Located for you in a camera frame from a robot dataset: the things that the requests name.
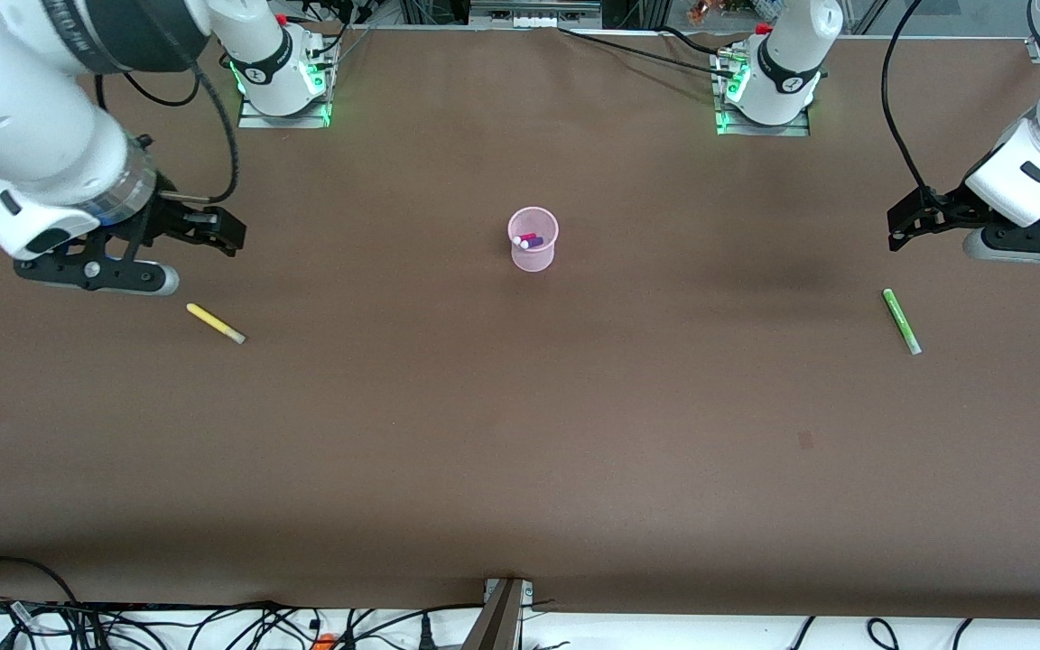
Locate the metal table frame bracket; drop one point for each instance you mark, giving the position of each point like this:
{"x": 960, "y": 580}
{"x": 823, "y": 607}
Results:
{"x": 497, "y": 618}

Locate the green marker pen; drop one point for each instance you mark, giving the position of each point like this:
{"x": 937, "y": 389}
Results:
{"x": 901, "y": 321}

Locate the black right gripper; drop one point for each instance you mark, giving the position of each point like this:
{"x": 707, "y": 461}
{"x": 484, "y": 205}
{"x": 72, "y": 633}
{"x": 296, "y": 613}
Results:
{"x": 168, "y": 219}

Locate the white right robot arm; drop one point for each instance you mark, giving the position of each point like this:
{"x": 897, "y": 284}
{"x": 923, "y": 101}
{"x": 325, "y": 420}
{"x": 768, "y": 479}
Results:
{"x": 32, "y": 135}

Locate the yellow marker pen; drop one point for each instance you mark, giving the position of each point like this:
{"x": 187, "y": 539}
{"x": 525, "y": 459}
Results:
{"x": 215, "y": 322}

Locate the pink plastic cup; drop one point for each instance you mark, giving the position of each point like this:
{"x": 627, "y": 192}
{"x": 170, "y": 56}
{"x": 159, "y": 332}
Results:
{"x": 533, "y": 257}

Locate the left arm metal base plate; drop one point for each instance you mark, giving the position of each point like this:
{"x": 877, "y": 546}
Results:
{"x": 795, "y": 129}

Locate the pink marker pen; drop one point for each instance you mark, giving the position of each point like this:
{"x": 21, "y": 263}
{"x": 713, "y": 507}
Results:
{"x": 526, "y": 238}

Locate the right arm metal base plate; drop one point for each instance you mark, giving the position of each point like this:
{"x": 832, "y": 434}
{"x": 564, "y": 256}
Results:
{"x": 254, "y": 120}

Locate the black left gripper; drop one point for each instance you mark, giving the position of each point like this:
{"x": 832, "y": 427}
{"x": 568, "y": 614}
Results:
{"x": 951, "y": 207}

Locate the purple marker pen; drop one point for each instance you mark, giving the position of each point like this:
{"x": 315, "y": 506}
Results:
{"x": 533, "y": 243}

